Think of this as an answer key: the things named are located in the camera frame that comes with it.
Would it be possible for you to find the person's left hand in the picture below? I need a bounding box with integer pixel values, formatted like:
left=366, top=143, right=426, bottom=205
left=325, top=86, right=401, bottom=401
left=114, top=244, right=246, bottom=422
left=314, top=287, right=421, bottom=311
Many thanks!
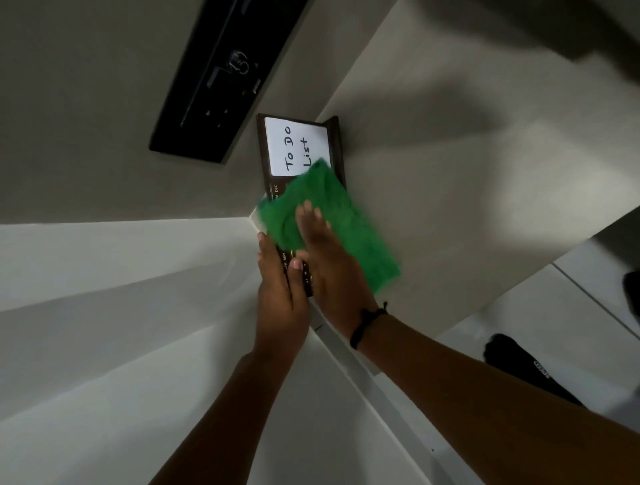
left=255, top=232, right=312, bottom=360

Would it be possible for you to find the person's right hand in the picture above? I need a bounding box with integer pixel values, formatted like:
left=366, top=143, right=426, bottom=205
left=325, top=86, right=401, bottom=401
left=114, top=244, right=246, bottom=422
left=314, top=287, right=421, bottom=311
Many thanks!
left=294, top=200, right=383, bottom=342

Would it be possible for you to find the green cleaning cloth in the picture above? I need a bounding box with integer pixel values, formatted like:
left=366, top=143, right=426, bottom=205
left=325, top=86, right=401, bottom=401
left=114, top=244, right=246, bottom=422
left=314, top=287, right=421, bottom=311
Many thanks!
left=257, top=158, right=402, bottom=295

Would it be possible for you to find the brown framed whiteboard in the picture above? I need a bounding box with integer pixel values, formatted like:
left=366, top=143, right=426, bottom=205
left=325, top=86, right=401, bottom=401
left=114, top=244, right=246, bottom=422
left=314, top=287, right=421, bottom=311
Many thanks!
left=255, top=113, right=347, bottom=298

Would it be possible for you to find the person's left forearm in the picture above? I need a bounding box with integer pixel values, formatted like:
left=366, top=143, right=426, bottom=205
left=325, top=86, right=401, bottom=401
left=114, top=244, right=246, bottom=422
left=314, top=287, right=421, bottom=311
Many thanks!
left=149, top=351, right=298, bottom=485

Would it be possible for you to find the person's right forearm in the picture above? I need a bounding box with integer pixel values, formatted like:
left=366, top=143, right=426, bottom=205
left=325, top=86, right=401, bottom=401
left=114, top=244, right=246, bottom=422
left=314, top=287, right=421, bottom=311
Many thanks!
left=357, top=314, right=640, bottom=485

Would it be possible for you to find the black wrist band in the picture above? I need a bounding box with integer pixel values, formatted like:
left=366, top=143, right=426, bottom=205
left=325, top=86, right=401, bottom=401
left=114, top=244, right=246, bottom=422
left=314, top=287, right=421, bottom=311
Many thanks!
left=349, top=301, right=389, bottom=351

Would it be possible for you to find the person's black shoe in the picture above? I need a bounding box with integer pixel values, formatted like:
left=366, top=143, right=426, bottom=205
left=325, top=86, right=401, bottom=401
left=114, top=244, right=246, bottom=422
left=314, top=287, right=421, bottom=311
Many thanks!
left=622, top=270, right=640, bottom=321
left=482, top=333, right=586, bottom=407

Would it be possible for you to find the black glossy wall panel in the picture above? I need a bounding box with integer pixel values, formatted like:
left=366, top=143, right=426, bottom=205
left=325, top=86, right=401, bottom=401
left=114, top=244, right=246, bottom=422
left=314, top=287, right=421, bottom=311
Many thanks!
left=148, top=0, right=311, bottom=165

